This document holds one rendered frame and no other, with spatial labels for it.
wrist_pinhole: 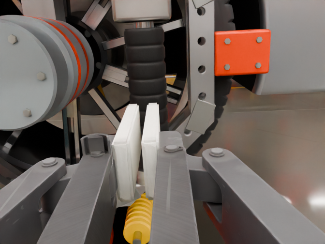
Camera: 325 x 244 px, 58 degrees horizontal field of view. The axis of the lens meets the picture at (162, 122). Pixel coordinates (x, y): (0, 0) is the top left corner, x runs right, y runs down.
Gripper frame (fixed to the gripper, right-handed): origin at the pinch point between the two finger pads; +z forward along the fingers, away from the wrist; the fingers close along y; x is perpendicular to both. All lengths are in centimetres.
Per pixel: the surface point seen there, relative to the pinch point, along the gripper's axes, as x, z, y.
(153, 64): 3.2, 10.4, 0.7
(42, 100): -1.1, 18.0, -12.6
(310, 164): -84, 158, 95
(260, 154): -84, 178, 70
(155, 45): 4.8, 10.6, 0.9
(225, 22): 6.5, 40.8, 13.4
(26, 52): 4.5, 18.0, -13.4
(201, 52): 2.2, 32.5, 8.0
